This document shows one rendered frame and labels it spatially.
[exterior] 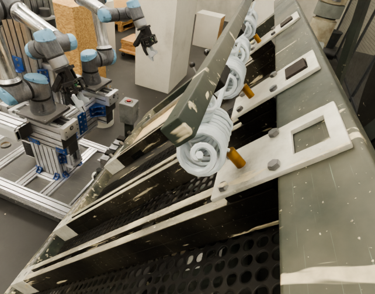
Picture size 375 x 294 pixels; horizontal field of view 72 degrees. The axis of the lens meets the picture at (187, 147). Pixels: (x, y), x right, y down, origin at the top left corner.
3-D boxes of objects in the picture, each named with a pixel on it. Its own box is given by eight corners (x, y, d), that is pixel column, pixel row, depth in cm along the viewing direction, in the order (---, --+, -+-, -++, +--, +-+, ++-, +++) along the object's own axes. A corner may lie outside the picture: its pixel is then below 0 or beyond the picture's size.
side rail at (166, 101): (164, 116, 213) (155, 106, 210) (288, 24, 152) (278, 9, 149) (162, 119, 209) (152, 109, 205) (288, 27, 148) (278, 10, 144)
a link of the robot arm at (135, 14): (132, 0, 157) (139, -4, 151) (139, 19, 162) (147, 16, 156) (122, 3, 153) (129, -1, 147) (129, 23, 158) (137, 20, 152)
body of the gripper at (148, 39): (153, 46, 159) (145, 25, 154) (142, 49, 164) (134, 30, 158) (158, 42, 165) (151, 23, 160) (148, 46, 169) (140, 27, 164)
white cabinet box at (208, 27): (197, 39, 667) (202, 9, 622) (219, 45, 657) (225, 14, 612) (192, 44, 633) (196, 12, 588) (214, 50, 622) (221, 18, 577)
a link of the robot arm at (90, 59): (78, 67, 195) (76, 49, 187) (94, 64, 203) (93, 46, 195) (86, 73, 189) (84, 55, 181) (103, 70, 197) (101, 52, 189)
